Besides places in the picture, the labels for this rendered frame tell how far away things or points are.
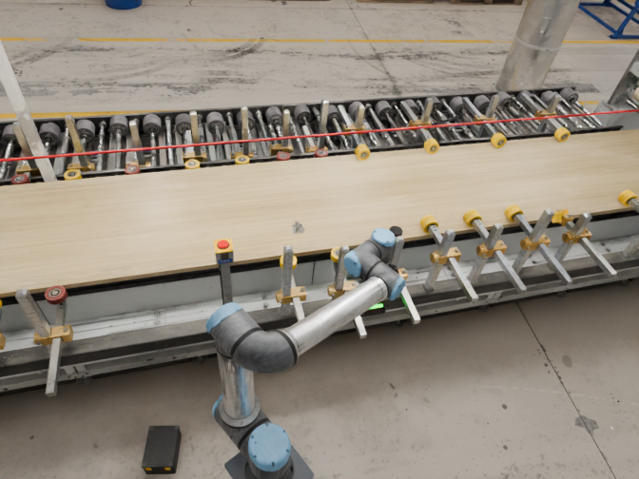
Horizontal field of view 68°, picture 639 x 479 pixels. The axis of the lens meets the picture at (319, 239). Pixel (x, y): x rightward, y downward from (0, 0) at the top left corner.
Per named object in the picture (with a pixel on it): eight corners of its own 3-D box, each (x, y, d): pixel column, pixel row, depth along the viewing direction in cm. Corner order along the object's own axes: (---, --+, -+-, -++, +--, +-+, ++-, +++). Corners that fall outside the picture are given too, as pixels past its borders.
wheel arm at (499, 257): (525, 293, 217) (528, 288, 214) (518, 294, 216) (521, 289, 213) (474, 219, 249) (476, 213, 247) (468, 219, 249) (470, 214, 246)
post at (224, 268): (235, 324, 219) (230, 260, 187) (224, 326, 218) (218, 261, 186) (234, 316, 222) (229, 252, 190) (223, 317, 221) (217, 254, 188)
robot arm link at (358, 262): (365, 270, 164) (388, 253, 171) (341, 250, 169) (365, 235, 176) (361, 286, 171) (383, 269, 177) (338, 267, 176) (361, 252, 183)
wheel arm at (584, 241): (613, 277, 228) (617, 273, 226) (609, 277, 228) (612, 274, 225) (569, 224, 252) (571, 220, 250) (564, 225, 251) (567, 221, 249)
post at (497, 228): (472, 290, 253) (505, 226, 218) (466, 291, 252) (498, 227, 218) (469, 285, 255) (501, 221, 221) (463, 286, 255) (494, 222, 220)
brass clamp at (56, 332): (72, 342, 197) (68, 335, 193) (36, 348, 194) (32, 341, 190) (73, 330, 201) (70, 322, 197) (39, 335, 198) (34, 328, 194)
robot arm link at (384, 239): (365, 233, 175) (383, 221, 180) (360, 256, 184) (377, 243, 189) (384, 247, 171) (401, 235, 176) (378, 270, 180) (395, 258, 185)
